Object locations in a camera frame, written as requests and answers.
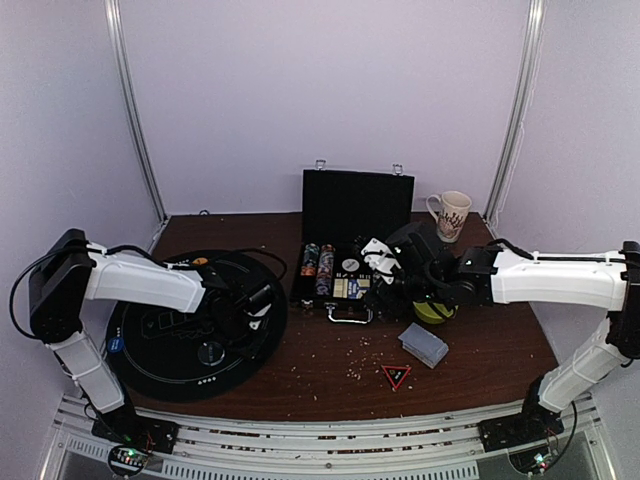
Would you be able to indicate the blue texas holdem card deck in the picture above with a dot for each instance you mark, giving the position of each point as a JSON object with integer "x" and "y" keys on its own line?
{"x": 357, "y": 288}

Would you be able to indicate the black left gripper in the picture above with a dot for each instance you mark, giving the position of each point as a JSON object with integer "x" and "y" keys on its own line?
{"x": 253, "y": 349}

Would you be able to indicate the yellow-green bowl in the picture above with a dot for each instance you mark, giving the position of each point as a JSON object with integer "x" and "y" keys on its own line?
{"x": 434, "y": 313}

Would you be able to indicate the green circuit board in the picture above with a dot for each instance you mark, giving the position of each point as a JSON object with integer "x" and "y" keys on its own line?
{"x": 127, "y": 461}
{"x": 537, "y": 461}

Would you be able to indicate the left aluminium frame post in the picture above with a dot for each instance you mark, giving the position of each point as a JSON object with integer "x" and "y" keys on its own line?
{"x": 116, "y": 33}

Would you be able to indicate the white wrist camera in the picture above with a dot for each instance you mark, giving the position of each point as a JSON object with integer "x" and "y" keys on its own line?
{"x": 379, "y": 257}
{"x": 256, "y": 319}

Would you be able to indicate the right green circuit board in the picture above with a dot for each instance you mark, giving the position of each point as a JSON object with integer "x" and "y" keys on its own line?
{"x": 537, "y": 461}

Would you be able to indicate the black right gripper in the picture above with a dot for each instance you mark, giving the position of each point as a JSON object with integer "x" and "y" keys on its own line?
{"x": 379, "y": 288}

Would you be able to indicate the white dealer button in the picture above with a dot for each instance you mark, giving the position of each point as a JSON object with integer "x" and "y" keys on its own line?
{"x": 350, "y": 265}

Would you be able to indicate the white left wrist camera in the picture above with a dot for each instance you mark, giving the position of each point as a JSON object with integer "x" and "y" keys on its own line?
{"x": 256, "y": 319}

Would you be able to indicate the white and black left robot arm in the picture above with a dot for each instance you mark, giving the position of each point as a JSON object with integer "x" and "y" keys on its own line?
{"x": 73, "y": 291}

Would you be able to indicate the cream patterned mug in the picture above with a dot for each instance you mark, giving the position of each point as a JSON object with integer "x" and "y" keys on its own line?
{"x": 449, "y": 210}

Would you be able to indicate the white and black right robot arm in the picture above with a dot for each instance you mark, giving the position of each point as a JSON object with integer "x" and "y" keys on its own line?
{"x": 501, "y": 273}

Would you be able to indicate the red and black triangle card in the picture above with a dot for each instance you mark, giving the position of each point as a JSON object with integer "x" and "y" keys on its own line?
{"x": 396, "y": 375}

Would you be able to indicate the aluminium front rail base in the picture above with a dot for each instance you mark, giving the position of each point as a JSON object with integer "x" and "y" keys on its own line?
{"x": 438, "y": 446}

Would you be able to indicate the aluminium frame post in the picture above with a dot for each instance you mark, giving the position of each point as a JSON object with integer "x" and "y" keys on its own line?
{"x": 116, "y": 33}
{"x": 515, "y": 128}

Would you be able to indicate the right aluminium frame post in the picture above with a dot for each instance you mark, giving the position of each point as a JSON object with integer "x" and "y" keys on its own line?
{"x": 515, "y": 128}

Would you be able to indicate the round black poker mat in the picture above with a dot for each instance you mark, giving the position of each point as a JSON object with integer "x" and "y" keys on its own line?
{"x": 160, "y": 360}

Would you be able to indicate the cream card deck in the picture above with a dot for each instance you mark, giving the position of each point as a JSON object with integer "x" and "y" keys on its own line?
{"x": 340, "y": 288}

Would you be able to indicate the left outer poker chip row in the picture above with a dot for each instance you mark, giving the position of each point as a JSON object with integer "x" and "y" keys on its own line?
{"x": 310, "y": 260}

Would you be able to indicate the clear black round button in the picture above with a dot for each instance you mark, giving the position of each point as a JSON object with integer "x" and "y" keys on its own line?
{"x": 211, "y": 353}

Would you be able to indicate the grey card deck box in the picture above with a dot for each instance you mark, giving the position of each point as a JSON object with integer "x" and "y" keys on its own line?
{"x": 424, "y": 345}

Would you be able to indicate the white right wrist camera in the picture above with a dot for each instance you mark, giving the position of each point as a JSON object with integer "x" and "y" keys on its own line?
{"x": 379, "y": 257}

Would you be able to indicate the blue small blind button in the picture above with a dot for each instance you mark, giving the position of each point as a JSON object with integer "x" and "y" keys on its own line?
{"x": 115, "y": 344}

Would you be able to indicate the left green circuit board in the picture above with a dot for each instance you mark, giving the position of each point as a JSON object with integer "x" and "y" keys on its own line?
{"x": 127, "y": 461}

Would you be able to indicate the black poker chip case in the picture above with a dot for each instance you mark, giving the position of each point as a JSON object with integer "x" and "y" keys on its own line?
{"x": 342, "y": 211}

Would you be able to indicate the left inner poker chip row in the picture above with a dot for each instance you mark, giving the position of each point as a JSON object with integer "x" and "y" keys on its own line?
{"x": 325, "y": 270}

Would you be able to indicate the poker chip row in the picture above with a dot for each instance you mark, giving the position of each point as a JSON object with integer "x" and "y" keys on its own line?
{"x": 325, "y": 270}
{"x": 310, "y": 260}

